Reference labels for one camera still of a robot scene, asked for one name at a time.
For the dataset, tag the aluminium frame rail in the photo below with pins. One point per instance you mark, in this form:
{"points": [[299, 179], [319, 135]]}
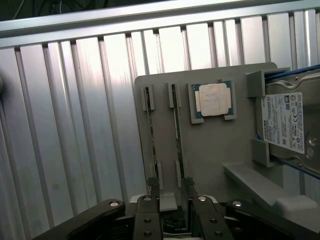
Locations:
{"points": [[140, 17]]}

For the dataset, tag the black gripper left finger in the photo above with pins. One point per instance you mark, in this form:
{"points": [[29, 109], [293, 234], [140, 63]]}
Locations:
{"points": [[146, 220]]}

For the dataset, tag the silver Toshiba hard disk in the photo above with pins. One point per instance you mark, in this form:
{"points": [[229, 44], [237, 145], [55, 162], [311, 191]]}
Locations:
{"points": [[291, 120]]}

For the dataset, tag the CPU with silver lid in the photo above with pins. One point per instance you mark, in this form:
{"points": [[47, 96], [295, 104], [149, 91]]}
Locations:
{"points": [[213, 100]]}

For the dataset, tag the grey parts rack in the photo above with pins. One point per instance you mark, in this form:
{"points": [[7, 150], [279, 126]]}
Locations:
{"points": [[220, 140]]}

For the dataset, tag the green RAM stick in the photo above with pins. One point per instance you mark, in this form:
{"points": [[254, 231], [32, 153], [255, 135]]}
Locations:
{"points": [[179, 130], [150, 125]]}

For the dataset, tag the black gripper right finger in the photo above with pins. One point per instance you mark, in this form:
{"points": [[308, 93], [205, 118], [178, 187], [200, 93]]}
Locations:
{"points": [[212, 221]]}

